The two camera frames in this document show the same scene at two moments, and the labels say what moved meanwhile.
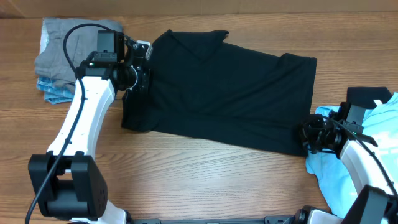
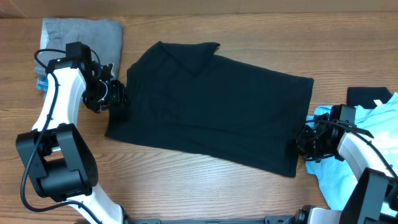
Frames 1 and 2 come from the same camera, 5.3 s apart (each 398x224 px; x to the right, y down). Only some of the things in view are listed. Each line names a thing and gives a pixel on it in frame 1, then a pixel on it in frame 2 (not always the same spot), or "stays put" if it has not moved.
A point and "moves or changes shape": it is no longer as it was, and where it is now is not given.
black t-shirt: [201, 86] moves or changes shape
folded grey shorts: [53, 60] stays put
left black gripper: [143, 86] → [117, 96]
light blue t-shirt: [380, 125] stays put
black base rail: [277, 219] stays put
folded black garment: [365, 97] stays put
